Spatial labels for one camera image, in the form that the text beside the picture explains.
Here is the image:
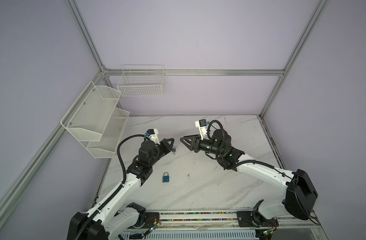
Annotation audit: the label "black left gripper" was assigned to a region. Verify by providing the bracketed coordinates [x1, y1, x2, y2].
[149, 138, 174, 167]

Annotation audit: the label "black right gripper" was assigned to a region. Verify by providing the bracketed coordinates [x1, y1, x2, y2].
[179, 133, 222, 157]

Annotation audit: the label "large blue padlock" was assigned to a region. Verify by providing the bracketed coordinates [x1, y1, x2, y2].
[162, 172, 170, 183]

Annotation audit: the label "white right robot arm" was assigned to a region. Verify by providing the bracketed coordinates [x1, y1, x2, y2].
[180, 120, 319, 228]

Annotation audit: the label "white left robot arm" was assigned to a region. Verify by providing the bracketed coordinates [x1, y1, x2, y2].
[67, 133, 175, 240]

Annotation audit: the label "white mesh two-tier shelf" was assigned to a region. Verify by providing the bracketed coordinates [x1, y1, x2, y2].
[60, 82, 130, 159]

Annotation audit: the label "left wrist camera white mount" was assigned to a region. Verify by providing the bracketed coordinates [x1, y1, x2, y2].
[146, 129, 160, 145]

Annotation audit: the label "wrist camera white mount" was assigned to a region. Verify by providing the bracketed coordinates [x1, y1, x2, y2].
[195, 119, 209, 140]
[146, 129, 160, 145]

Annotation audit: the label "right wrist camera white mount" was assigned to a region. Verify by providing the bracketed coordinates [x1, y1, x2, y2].
[195, 119, 209, 140]

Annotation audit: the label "white wire basket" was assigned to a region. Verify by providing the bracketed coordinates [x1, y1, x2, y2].
[117, 65, 165, 97]

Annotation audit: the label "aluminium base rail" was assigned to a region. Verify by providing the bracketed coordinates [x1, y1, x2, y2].
[71, 209, 329, 240]

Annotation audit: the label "aluminium frame profiles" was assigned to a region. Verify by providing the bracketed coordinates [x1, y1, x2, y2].
[0, 1, 329, 231]

